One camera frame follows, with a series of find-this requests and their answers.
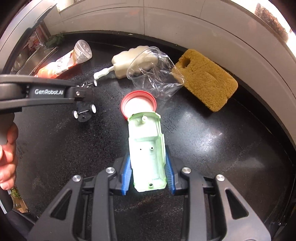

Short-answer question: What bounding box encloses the light green toy car shell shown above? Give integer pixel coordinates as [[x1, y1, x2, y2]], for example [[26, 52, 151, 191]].
[[128, 112, 167, 192]]

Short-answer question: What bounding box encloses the black toy car chassis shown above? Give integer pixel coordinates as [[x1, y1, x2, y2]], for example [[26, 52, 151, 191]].
[[72, 79, 98, 123]]

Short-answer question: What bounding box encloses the red jar lid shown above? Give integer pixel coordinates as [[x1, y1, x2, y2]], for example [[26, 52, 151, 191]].
[[120, 90, 157, 120]]

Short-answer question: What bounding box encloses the orange plastic drink bottle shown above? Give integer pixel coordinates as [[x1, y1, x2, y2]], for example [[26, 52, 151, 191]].
[[34, 40, 92, 78]]

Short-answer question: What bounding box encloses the clear crushed plastic cup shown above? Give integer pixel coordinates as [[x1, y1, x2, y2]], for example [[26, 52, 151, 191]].
[[126, 46, 185, 101]]

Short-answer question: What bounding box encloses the person's left hand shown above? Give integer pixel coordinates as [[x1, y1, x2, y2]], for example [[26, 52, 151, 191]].
[[0, 123, 19, 190]]

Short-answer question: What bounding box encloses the stainless steel sink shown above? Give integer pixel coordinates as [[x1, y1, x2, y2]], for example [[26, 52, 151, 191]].
[[10, 46, 58, 75]]

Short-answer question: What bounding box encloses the red detergent bottle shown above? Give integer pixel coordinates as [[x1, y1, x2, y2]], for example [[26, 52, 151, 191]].
[[26, 21, 50, 55]]

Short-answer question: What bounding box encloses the dark green cloth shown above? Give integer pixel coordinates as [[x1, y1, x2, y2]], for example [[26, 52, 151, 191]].
[[46, 33, 64, 48]]

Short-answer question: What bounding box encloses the yellow brown sponge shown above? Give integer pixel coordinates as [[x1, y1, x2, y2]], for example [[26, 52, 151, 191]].
[[171, 49, 238, 112]]

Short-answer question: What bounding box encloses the white foam brush sponge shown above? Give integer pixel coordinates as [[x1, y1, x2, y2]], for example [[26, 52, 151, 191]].
[[93, 46, 159, 80]]

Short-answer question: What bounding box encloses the jar of red beans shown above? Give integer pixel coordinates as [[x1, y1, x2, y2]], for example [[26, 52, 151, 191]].
[[254, 3, 288, 43]]

